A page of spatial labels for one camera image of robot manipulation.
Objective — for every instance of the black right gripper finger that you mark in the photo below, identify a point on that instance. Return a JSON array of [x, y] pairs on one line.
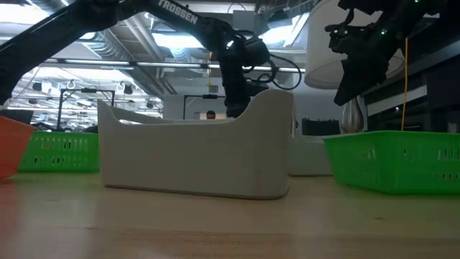
[[370, 81], [346, 77]]

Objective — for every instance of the grey plastic bin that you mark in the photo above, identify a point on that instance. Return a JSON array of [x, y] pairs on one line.
[[187, 158]]

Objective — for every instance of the green perforated plastic basket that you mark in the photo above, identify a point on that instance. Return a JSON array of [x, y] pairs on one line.
[[395, 172], [94, 151]]

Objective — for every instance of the orange perforated plastic basket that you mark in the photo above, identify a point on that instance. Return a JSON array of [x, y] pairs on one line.
[[12, 147]]

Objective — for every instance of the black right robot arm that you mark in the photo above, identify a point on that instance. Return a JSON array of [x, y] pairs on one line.
[[413, 11]]

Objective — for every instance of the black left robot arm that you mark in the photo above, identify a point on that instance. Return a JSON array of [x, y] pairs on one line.
[[176, 12]]

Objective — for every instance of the white lamp shade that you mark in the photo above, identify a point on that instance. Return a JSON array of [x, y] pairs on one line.
[[320, 54]]

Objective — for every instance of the person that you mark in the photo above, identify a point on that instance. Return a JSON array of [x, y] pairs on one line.
[[211, 115]]

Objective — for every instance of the black shelving unit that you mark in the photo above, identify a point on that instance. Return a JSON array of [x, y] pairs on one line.
[[442, 93]]

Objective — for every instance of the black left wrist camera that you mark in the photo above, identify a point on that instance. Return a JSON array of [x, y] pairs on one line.
[[257, 52]]

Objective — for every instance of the black metal gantry frame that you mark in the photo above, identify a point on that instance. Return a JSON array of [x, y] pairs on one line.
[[86, 90]]

